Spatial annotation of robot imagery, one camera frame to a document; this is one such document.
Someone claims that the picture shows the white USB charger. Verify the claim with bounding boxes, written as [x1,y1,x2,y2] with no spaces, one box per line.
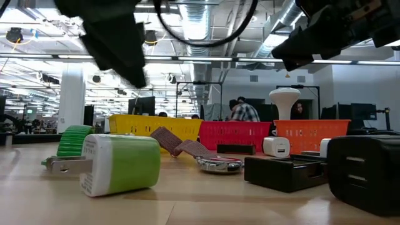
[262,136,291,158]

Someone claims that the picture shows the black round ceiling device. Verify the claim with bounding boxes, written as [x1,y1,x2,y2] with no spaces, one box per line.
[5,27,24,44]

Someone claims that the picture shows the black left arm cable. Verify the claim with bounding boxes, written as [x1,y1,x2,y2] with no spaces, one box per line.
[152,0,260,49]

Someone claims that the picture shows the gray cloth cover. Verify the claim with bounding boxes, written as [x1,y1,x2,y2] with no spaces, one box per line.
[202,102,232,122]

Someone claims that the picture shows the yellow plastic basket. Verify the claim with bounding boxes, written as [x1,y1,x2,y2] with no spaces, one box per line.
[108,114,203,153]

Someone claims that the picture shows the ceiling light strip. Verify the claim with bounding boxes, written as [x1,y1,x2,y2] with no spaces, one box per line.
[0,53,400,66]

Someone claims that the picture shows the orange plastic basket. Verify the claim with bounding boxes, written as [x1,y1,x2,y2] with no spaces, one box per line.
[274,119,351,155]

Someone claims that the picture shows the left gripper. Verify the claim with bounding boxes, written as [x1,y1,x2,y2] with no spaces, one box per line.
[52,0,148,89]

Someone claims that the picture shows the black USB charger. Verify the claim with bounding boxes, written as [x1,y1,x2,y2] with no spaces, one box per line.
[327,135,400,217]

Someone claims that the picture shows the red plastic basket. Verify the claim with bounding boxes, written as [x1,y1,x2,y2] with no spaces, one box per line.
[198,121,273,153]

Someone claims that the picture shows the small black digital clock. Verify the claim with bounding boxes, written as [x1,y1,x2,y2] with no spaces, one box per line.
[244,154,329,193]

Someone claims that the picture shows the green and white charger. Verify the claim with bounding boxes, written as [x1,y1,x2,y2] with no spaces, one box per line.
[41,133,161,198]

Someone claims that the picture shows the black monitor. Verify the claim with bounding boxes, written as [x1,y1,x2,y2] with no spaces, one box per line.
[127,96,156,117]

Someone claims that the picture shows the black tall cabinet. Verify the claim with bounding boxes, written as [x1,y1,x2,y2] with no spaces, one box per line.
[82,105,95,126]

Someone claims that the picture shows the white mushroom table lamp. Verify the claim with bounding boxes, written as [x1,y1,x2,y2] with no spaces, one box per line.
[268,87,301,121]

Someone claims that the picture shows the brown woven strap wristwatch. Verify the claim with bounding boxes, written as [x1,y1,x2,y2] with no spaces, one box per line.
[150,126,244,174]

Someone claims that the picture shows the black metal frame stand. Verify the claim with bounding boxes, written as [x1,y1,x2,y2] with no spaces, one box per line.
[276,84,321,121]

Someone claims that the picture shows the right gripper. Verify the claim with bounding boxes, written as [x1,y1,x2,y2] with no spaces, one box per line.
[271,0,400,73]

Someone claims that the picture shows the black desk monitors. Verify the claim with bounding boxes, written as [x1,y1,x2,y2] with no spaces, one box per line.
[321,102,378,129]

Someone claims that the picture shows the silver ventilation duct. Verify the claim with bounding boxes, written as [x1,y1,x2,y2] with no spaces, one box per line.
[249,0,301,60]
[179,0,213,94]

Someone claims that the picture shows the green ribbed wristwatch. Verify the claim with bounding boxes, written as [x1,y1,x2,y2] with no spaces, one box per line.
[56,124,94,158]

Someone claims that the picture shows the white building column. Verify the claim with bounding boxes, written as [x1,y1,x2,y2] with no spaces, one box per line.
[57,64,86,134]

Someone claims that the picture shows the black table frame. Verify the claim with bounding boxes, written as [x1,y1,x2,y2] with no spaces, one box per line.
[0,132,63,146]

